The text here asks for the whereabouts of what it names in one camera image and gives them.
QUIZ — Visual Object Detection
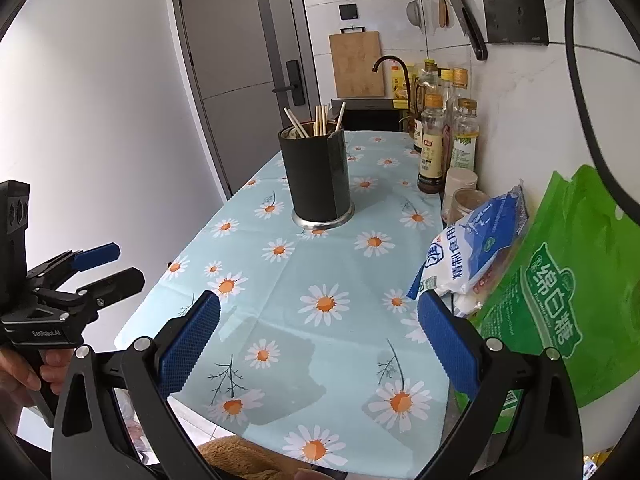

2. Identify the row of condiment bottles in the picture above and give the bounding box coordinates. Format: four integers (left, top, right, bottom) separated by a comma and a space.
410, 59, 482, 195

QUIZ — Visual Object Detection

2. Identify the dark curved faucet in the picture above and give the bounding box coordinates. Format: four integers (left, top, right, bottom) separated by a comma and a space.
372, 55, 416, 121

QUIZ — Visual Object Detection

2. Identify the black wall outlet panel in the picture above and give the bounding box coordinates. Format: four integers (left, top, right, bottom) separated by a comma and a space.
481, 0, 550, 47

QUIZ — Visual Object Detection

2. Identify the blue daisy print tablecloth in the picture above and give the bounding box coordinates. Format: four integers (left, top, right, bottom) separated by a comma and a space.
114, 130, 481, 478

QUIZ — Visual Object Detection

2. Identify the yellow dish soap bottle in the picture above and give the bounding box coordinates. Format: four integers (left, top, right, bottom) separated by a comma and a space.
391, 62, 416, 110

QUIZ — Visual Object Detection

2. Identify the green sugar bag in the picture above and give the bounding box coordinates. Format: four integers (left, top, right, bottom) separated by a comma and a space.
452, 164, 640, 436

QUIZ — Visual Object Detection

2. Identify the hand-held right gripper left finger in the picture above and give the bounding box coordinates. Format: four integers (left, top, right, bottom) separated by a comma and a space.
50, 290, 222, 480

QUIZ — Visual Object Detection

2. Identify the white lidded jar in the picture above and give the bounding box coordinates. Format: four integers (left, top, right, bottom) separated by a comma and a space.
442, 167, 479, 221

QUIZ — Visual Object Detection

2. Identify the grey door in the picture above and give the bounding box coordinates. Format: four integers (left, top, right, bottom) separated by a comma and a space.
169, 0, 321, 201

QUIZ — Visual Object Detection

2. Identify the dark kitchen sink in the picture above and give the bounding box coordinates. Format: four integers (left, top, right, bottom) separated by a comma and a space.
332, 98, 416, 133

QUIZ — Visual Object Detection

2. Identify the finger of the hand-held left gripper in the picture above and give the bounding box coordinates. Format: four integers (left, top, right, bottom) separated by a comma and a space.
26, 242, 121, 287
36, 267, 146, 311

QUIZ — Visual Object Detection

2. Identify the person's left hand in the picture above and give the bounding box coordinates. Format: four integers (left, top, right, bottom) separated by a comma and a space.
0, 346, 76, 397

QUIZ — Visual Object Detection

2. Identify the black utensil holder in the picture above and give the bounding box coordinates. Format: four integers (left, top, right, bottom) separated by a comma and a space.
278, 127, 356, 231

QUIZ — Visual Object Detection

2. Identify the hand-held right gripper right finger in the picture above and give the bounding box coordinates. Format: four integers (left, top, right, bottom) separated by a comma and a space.
417, 290, 586, 480

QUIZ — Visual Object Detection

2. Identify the black door lock handle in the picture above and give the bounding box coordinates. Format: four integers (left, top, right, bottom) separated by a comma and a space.
272, 59, 305, 107

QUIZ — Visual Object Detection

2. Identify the white blue salt bag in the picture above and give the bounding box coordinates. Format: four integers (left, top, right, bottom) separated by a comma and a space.
407, 184, 531, 301

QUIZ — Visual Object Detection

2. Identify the brown fleece clothing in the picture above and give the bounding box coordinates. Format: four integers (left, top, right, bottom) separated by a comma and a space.
197, 435, 301, 480

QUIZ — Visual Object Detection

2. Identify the hanging cleaver black handle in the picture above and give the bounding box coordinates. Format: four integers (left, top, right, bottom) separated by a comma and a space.
442, 0, 488, 61

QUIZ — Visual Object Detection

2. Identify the brown spice jar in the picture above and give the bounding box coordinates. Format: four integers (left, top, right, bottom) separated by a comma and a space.
450, 189, 493, 226

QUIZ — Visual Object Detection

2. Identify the bunch of wooden chopsticks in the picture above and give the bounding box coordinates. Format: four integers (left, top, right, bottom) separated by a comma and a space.
283, 101, 347, 138

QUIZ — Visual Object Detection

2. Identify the wooden cutting board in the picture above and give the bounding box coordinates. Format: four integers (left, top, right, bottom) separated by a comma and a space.
328, 25, 386, 99

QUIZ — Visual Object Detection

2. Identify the black power cable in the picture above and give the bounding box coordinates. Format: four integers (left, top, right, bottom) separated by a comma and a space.
552, 0, 640, 231

